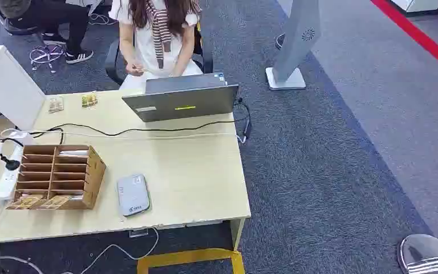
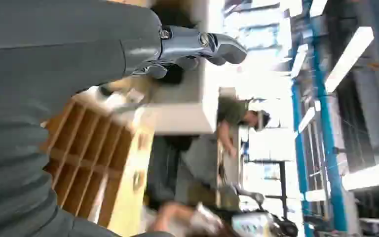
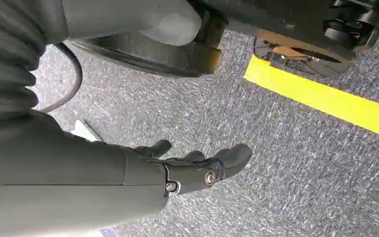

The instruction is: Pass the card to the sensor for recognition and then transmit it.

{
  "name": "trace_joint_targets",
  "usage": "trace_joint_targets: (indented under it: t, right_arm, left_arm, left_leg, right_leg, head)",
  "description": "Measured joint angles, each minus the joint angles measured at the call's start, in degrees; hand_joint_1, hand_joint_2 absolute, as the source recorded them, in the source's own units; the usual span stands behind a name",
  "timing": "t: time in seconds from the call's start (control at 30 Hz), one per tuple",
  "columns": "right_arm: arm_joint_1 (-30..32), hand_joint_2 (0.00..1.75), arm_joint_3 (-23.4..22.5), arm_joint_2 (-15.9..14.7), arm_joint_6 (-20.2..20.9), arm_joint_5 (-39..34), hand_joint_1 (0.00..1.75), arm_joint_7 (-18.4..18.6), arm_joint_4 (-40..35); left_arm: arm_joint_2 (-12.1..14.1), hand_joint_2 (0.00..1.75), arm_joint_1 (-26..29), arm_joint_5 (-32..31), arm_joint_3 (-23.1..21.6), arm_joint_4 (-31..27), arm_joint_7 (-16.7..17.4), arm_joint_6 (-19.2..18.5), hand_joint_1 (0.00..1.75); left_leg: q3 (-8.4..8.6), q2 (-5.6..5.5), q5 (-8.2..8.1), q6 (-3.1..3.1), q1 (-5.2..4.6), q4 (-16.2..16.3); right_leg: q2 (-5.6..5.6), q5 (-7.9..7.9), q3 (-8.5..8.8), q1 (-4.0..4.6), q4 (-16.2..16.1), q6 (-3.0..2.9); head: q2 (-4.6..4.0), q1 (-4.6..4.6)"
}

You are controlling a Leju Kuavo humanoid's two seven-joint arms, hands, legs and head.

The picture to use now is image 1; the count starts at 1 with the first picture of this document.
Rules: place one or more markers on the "person's hand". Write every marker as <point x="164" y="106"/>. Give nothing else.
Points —
<point x="176" y="73"/>
<point x="134" y="69"/>

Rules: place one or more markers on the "brown printed card stack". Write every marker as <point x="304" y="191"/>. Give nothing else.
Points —
<point x="54" y="202"/>
<point x="25" y="202"/>

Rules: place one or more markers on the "white cards in slot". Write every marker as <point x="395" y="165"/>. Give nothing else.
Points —
<point x="74" y="153"/>

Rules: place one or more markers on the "person's right hand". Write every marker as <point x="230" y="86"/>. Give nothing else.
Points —
<point x="134" y="69"/>

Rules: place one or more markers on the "white cabinet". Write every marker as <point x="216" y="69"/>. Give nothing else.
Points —
<point x="5" y="83"/>

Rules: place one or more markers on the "grey card reader device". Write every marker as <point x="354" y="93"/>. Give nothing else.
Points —
<point x="133" y="194"/>

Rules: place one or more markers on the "pale wooden desk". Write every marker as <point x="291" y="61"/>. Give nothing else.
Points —
<point x="188" y="177"/>

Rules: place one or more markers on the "white furniture with dark base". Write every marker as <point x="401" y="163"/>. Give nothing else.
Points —
<point x="423" y="4"/>

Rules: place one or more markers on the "silver chair base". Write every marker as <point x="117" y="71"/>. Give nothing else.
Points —
<point x="46" y="55"/>

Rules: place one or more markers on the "black power plug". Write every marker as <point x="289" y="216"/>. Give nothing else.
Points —
<point x="12" y="164"/>

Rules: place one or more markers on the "black office chair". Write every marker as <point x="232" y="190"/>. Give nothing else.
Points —
<point x="111" y="60"/>

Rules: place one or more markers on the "seated person in white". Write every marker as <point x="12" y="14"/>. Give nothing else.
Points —
<point x="145" y="41"/>

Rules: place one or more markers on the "wooden card sorting box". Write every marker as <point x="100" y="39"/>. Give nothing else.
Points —
<point x="90" y="174"/>

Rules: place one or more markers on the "white power strip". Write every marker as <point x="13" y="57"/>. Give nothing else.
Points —
<point x="8" y="177"/>

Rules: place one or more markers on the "grey standing kiosk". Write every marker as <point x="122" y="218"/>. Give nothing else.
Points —
<point x="296" y="41"/>

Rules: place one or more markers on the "person's left hand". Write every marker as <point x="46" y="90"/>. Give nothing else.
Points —
<point x="176" y="73"/>

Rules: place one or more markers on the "yellow floor tape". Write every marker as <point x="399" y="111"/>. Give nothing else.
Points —
<point x="188" y="258"/>

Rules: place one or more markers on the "grey laptop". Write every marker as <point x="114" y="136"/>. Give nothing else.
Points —
<point x="181" y="102"/>

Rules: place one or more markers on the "person in black clothing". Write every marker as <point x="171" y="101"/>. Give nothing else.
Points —
<point x="58" y="15"/>

